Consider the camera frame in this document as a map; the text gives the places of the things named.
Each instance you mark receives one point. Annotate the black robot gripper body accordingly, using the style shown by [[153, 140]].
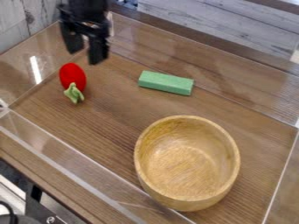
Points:
[[85, 17]]

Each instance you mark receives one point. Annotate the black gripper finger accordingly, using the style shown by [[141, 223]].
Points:
[[97, 48], [72, 39]]

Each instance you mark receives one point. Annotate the red plush strawberry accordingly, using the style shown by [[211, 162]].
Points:
[[73, 82]]

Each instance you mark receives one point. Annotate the green rectangular block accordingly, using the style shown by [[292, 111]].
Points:
[[165, 82]]

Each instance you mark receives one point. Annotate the wooden bowl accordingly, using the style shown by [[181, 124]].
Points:
[[187, 162]]

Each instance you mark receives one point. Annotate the clear acrylic tray wall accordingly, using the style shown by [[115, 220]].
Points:
[[84, 185]]

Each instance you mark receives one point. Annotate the black metal table bracket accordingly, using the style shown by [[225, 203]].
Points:
[[36, 210]]

